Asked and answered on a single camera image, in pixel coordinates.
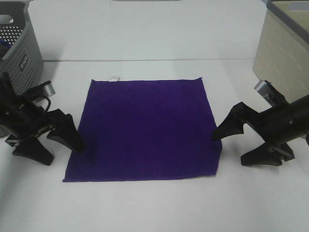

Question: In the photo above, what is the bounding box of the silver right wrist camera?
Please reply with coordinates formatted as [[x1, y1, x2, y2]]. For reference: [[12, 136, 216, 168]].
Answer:
[[254, 80, 274, 100]]

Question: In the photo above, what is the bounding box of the dark towel inside basket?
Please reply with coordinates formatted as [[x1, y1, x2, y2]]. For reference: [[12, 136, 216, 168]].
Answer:
[[0, 40, 11, 59]]

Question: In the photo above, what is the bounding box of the purple towel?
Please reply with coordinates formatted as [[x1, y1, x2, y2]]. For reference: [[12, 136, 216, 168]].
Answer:
[[64, 78, 222, 182]]

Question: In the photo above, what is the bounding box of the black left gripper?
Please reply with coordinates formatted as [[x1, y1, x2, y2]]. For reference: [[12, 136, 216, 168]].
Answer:
[[0, 72, 85, 166]]

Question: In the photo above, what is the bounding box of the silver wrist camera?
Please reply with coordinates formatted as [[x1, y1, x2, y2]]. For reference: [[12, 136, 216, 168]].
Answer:
[[254, 80, 274, 100], [40, 81, 56, 97]]

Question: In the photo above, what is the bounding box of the grey perforated laundry basket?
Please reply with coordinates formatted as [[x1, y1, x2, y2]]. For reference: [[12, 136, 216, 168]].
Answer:
[[0, 0, 43, 95]]

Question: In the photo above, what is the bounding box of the beige storage bin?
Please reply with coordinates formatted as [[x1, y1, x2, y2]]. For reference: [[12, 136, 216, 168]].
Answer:
[[253, 0, 309, 102]]

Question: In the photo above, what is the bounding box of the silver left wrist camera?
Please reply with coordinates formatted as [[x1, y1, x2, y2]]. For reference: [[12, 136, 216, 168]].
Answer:
[[40, 81, 56, 97]]

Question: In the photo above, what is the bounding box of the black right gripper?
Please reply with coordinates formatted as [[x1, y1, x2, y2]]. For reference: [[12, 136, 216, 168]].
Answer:
[[211, 95, 309, 166]]

